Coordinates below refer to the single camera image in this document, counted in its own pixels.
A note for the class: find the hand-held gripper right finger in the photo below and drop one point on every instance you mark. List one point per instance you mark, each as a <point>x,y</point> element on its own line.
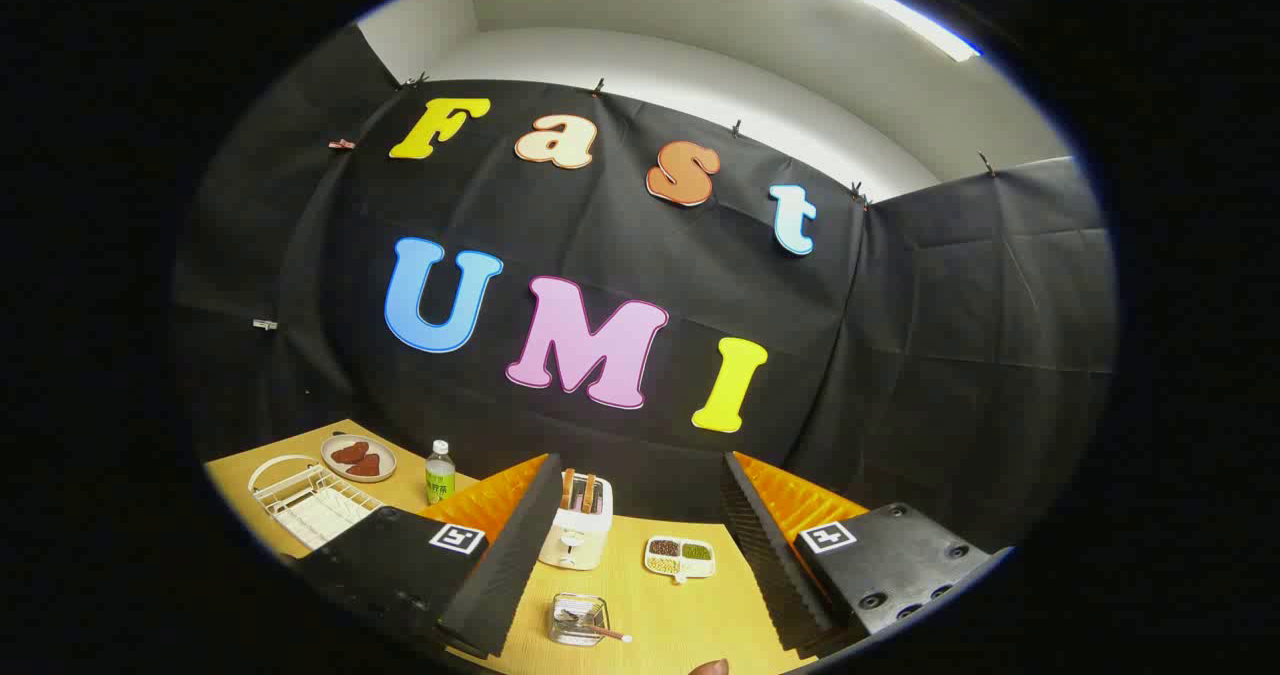
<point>765,555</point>

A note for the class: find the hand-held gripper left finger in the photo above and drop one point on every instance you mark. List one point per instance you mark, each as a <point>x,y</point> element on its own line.
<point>515,555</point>

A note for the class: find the white divided dish with beans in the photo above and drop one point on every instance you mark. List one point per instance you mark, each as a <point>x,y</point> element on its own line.
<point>680,558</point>

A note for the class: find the small beige plate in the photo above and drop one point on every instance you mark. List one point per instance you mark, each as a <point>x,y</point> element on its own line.
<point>385,460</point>

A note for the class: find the white toaster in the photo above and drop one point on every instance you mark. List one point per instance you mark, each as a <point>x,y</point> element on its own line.
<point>575,540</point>

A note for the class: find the toast slice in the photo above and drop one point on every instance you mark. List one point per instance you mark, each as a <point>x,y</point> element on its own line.
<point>568,488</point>
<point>590,493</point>

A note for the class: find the green label drink bottle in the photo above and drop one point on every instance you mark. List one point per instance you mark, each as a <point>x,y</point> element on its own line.
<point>440,480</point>

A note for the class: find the reddish brown sausage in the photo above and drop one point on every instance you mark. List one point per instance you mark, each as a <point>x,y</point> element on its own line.
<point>350,452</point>
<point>365,467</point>

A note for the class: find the black backdrop cloth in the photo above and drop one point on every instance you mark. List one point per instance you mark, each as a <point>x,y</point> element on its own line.
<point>600,225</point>

